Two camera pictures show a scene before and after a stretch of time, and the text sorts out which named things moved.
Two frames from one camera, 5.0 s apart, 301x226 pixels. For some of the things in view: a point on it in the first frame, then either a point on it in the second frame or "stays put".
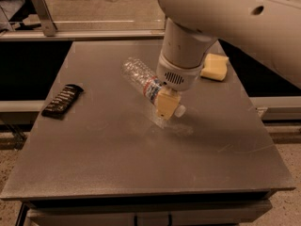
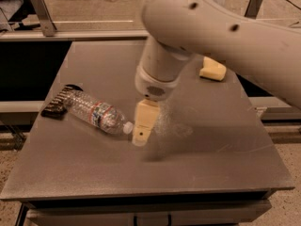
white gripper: [176, 74] to [152, 88]
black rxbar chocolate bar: [65, 98] stays put
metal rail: [83, 35] stays put
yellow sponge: [215, 67] stays put
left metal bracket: [47, 22] stays put
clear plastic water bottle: [147, 81] to [98, 113]
